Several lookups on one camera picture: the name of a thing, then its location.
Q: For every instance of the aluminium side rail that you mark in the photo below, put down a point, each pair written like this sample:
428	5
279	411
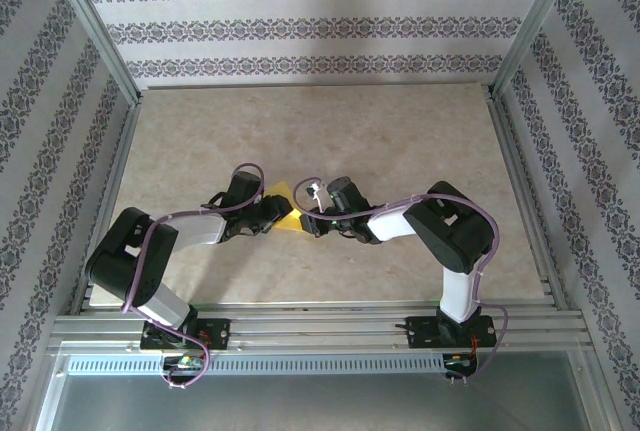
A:
530	206
107	206

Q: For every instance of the yellow paper sheet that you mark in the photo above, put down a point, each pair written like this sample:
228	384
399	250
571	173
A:
292	223

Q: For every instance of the aluminium frame post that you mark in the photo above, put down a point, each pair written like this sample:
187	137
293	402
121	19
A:
535	26
100	36

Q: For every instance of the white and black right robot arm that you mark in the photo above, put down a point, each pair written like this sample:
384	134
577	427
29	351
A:
395	221

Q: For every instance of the grey metal sheet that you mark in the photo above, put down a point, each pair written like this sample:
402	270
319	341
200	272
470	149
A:
320	406

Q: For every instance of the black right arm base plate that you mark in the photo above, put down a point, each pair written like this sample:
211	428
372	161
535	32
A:
417	331

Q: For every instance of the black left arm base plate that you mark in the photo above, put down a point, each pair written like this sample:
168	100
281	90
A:
220	333

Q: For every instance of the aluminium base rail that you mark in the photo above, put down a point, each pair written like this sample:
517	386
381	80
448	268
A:
320	326

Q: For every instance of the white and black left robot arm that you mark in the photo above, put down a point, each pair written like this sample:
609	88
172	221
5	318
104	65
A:
200	231

